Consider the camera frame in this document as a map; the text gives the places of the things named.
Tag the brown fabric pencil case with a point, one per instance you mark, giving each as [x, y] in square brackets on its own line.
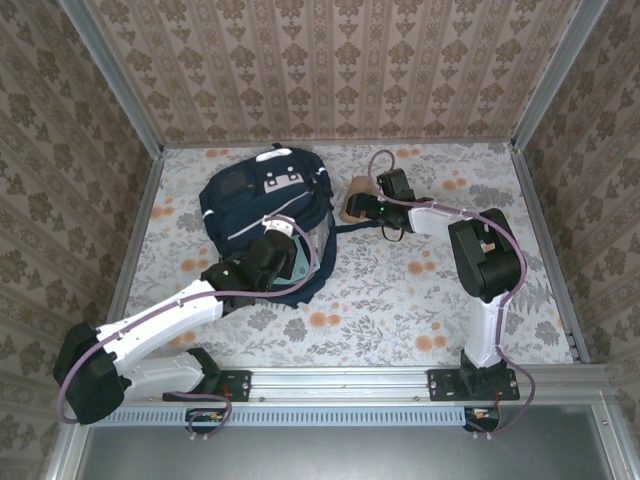
[357, 186]

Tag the navy blue backpack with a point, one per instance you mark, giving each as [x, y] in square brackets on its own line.
[240, 210]

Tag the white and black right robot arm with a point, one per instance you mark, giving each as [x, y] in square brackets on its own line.
[490, 260]

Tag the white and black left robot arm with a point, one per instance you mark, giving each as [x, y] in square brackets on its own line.
[160, 315]

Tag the floral tablecloth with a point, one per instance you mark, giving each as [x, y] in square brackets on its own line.
[350, 350]

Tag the grey metal panel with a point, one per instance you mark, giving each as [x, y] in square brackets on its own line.
[325, 455]

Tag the aluminium side rail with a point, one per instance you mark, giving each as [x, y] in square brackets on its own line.
[131, 250]
[542, 225]

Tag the aluminium frame rail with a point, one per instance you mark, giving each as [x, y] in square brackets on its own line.
[340, 380]

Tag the aluminium frame post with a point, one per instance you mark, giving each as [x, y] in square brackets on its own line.
[121, 85]
[556, 75]

